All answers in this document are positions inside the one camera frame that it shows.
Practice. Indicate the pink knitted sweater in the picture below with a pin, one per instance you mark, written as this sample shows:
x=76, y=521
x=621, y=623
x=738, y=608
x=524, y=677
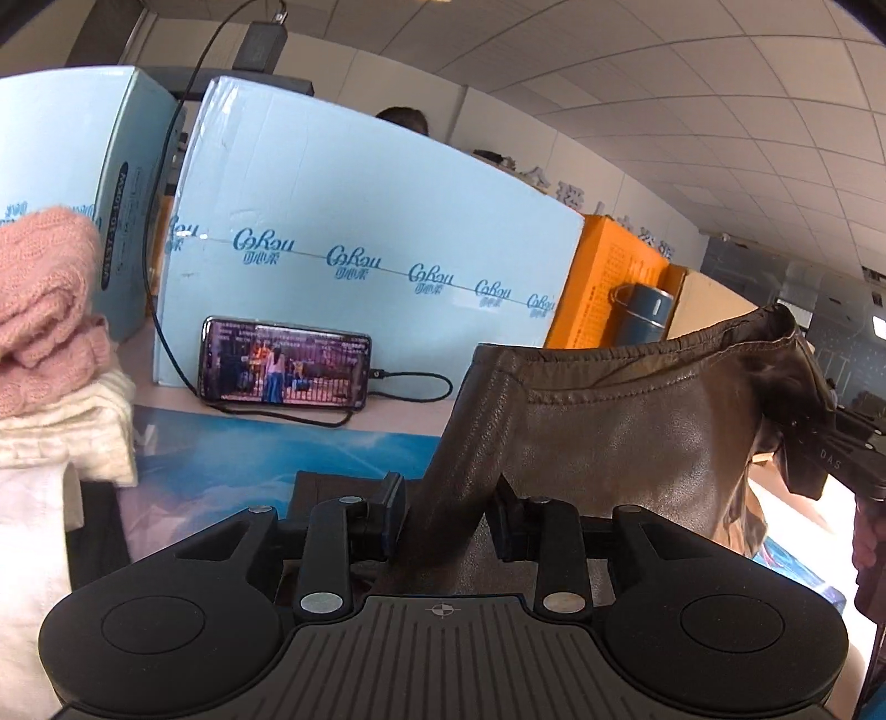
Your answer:
x=48, y=304

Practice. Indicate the light blue box with label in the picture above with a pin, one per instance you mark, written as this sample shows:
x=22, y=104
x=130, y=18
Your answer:
x=62, y=159

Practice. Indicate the brown leather garment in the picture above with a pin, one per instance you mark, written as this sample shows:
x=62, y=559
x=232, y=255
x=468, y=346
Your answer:
x=609, y=429

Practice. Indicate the orange box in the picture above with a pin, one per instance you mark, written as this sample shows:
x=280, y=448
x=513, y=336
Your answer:
x=609, y=277

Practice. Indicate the blue thermos bottle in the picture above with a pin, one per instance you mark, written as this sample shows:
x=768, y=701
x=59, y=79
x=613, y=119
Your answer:
x=644, y=311

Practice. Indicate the black charger adapter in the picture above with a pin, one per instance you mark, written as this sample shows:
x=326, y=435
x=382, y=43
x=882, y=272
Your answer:
x=259, y=45

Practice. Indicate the white cloth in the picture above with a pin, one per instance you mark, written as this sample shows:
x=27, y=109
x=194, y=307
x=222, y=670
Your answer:
x=31, y=595

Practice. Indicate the dark grey partition top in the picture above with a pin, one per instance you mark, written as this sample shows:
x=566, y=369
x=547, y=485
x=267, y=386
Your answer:
x=228, y=77

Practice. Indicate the smartphone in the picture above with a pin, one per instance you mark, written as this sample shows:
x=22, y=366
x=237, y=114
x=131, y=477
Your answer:
x=284, y=360

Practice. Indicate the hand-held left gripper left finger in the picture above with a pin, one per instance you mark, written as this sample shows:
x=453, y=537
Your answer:
x=396, y=516

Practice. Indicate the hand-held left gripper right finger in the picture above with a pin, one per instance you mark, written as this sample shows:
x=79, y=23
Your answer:
x=502, y=526

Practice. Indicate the person's head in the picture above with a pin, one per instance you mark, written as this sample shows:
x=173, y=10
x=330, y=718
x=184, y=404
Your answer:
x=405, y=119

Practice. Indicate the light blue cardboard box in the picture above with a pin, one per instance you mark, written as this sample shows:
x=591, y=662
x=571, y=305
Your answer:
x=360, y=214

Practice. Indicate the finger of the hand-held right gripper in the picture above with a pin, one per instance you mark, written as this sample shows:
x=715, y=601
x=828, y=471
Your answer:
x=862, y=419
x=830, y=464

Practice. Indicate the blue printed table mat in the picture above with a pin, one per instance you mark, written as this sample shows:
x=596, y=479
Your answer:
x=277, y=450

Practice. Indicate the person's right hand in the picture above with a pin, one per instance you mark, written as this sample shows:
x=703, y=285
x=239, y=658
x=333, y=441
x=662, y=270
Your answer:
x=871, y=554

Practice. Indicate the brown cardboard box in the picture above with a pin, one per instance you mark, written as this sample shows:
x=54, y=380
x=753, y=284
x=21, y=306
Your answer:
x=713, y=304

